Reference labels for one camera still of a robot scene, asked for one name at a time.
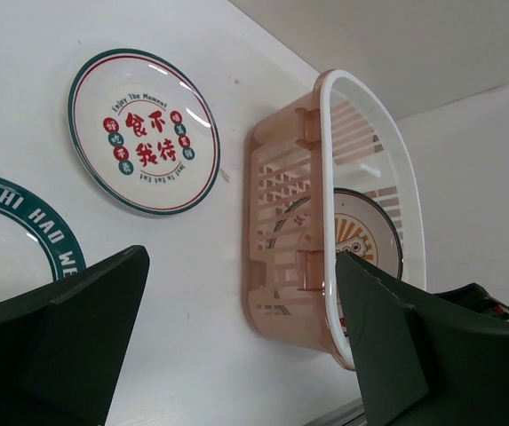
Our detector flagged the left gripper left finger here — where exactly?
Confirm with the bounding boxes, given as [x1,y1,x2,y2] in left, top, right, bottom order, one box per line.
[0,245,149,425]

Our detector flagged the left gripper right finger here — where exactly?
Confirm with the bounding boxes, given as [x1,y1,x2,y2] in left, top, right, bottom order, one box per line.
[335,253,509,425]

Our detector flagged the dark green rim plate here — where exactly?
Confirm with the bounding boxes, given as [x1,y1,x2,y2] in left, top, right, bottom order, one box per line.
[0,177,86,284]

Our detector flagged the orange sunburst plate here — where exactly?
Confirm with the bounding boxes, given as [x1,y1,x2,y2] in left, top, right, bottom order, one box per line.
[256,185,403,315]

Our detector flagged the red characters plate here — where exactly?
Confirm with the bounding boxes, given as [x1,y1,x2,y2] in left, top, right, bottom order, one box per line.
[67,48,221,216]

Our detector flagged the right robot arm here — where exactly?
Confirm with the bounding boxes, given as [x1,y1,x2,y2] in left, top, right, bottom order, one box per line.
[435,283,509,322]

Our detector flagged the pink white dish rack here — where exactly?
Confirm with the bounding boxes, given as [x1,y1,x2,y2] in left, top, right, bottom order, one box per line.
[243,70,426,370]

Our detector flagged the aluminium rail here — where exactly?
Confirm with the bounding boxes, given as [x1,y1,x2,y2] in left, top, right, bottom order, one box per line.
[304,395,368,426]

